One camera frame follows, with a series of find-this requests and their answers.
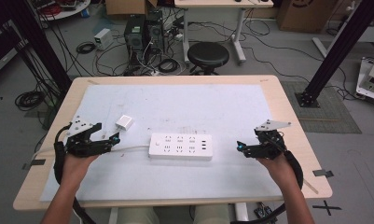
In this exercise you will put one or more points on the person's left hand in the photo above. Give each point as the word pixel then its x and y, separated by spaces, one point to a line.
pixel 77 169

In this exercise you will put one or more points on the black metal stand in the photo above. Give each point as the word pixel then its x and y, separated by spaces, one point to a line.
pixel 340 49
pixel 35 40

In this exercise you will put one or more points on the white power supply box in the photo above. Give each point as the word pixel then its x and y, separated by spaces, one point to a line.
pixel 103 38

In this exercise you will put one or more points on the white desk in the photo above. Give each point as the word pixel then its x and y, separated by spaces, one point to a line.
pixel 222 3

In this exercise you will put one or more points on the person's right hand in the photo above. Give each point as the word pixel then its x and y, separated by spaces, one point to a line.
pixel 276 171

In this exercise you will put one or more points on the white table leg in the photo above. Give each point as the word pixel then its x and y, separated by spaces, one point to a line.
pixel 241 212

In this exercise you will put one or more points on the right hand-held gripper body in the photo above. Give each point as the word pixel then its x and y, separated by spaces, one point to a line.
pixel 270 146

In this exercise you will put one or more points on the white machine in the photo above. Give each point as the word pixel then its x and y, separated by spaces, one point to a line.
pixel 371 79

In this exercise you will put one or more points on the black round stool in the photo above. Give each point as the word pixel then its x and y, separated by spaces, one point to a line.
pixel 208 54

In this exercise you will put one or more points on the black tape piece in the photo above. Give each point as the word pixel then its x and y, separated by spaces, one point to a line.
pixel 35 163
pixel 323 173

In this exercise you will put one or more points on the white power strip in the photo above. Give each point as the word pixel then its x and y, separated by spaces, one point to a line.
pixel 180 146

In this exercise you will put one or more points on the light blue table mat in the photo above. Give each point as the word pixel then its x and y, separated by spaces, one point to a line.
pixel 181 105

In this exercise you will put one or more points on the grey floor mat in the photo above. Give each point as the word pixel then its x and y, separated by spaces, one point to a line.
pixel 330 109

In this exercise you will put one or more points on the black computer tower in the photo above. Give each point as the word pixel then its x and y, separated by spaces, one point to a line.
pixel 134 37
pixel 155 31

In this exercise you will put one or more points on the round white table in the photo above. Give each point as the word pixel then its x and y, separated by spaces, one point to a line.
pixel 66 11

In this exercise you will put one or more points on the black tape cross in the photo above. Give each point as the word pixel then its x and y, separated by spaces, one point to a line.
pixel 327 207

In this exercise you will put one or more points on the white charger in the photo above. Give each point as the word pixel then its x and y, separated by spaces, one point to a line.
pixel 124 122

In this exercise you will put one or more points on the large cardboard box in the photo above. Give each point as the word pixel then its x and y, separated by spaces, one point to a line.
pixel 306 14

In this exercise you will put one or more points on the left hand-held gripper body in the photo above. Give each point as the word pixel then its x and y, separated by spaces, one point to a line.
pixel 79 127

